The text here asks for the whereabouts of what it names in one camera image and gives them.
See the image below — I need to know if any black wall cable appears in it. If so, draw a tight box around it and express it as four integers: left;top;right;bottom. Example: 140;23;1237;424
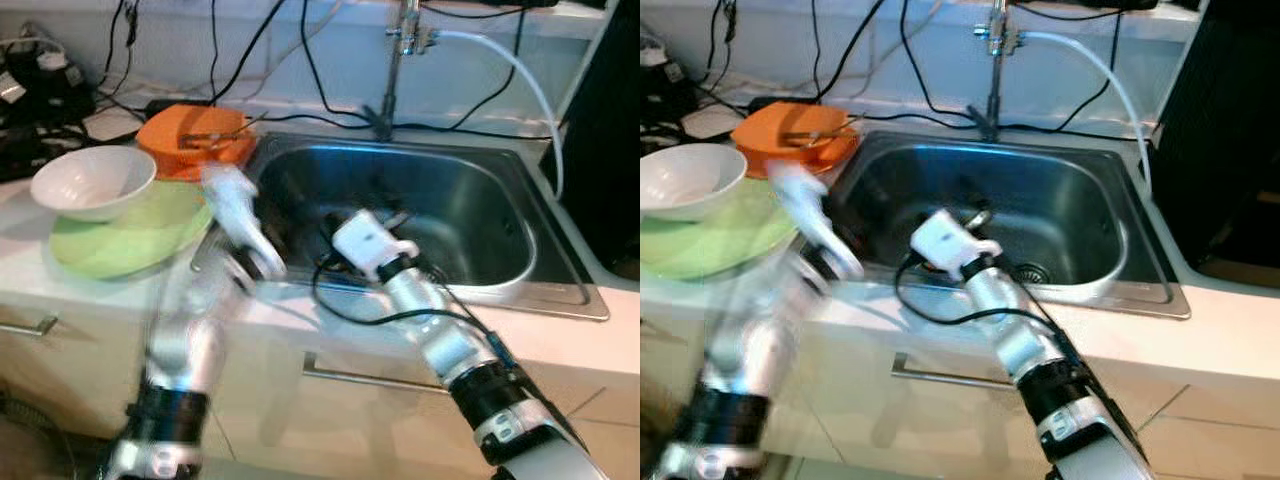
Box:
898;0;971;119
298;0;373;119
1050;0;1123;131
450;0;529;131

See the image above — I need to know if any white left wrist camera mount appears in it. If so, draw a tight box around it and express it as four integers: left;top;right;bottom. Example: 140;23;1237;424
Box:
200;165;288;281
765;162;866;281

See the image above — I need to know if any orange plate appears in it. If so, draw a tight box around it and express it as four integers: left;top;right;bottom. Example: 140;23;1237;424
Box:
150;150;256;183
745;148;861;181

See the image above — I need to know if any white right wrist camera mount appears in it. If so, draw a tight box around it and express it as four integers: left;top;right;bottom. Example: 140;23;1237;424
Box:
910;208;1004;283
330;210;419;283

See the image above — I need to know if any white flat box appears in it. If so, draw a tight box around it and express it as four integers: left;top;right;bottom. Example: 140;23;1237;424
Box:
680;103;741;139
85;105;146;141

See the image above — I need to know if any white bowl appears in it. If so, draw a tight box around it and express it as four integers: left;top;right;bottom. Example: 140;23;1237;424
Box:
640;143;749;221
30;146;158;223

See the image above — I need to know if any floor fan with wire guard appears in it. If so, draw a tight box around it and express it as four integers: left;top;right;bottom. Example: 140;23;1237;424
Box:
0;390;71;480

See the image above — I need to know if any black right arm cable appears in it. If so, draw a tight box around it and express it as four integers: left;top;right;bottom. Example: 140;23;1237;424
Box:
312;255;496;346
893;255;1076;346

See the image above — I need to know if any metal utensil across orange bowl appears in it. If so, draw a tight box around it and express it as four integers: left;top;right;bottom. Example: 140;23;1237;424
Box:
780;112;863;146
178;112;269;146

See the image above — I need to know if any black power adapter cluster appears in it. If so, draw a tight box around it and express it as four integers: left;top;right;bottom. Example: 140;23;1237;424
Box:
0;40;96;121
640;40;701;116

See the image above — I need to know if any stainless steel kitchen sink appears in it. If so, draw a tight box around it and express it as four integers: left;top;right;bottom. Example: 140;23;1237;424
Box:
805;130;1191;321
190;132;611;321

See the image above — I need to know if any long metal cabinet handle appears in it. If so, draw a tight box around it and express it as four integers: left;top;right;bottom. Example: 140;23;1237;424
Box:
302;352;446;394
890;352;1021;393

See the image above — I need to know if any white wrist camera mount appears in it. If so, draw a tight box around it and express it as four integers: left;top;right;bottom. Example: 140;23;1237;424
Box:
200;165;288;281
765;162;866;281
330;210;419;283
910;208;1004;283

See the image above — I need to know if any chrome sink faucet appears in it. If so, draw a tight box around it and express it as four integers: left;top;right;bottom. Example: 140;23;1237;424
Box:
365;0;441;141
965;0;1031;141

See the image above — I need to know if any white water hose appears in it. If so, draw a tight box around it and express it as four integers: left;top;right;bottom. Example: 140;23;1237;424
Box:
438;30;564;199
1020;30;1151;199

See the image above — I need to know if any light green plate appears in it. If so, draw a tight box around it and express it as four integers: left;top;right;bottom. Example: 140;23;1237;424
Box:
640;178;801;281
50;180;216;281

